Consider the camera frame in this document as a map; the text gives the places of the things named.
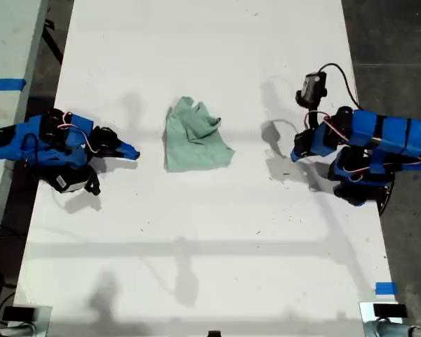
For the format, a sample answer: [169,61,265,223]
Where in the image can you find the pale green T-shirt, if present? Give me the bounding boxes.
[162,95,236,173]

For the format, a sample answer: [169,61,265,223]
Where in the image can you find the black camera box white label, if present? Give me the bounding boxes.
[51,171,88,194]

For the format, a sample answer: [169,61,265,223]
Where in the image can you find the square blue tape patch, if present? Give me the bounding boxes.
[375,282,398,296]

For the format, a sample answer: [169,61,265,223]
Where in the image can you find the black camera stalk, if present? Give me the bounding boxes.
[304,103,322,133]

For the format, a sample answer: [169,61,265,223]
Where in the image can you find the long black camera cable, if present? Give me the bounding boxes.
[318,62,361,109]

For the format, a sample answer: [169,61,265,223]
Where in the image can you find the grey black camera box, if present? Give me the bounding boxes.
[295,71,328,107]

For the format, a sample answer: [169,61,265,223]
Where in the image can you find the black metal bar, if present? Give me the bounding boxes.
[41,19,65,66]

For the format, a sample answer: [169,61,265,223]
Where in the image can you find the small black box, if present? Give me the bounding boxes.
[2,306,36,322]
[373,303,408,319]

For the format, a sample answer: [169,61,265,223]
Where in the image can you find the long blue tape strip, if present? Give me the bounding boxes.
[0,79,28,91]

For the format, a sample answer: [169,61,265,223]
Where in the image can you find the silver metal bracket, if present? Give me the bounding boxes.
[358,300,406,337]
[12,304,53,337]

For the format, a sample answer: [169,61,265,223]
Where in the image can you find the pale side table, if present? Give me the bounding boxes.
[0,0,51,271]

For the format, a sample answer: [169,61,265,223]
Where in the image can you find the grey metal pipe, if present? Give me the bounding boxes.
[364,321,421,337]

